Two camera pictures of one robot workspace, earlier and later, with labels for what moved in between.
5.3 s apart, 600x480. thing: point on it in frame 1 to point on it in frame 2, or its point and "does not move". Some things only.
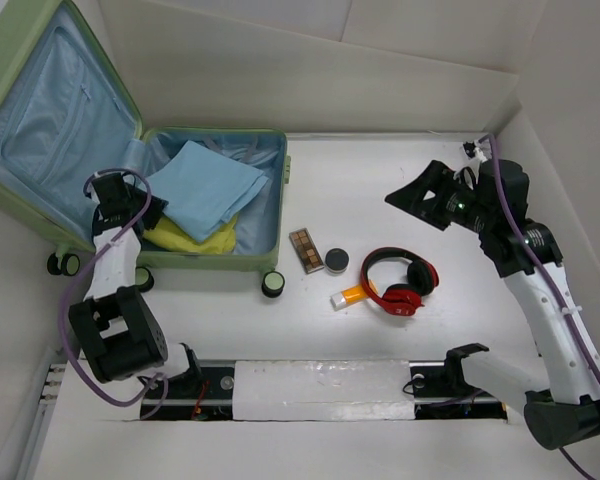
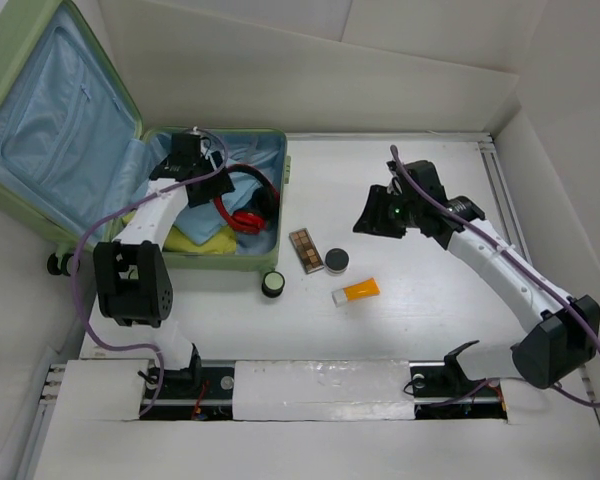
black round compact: (336, 261) does not move
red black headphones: (403, 298) to (266, 200)
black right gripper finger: (434, 210) to (384, 214)
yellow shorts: (219, 240) does not move
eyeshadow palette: (306, 250) does not move
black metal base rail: (436, 397) does not move
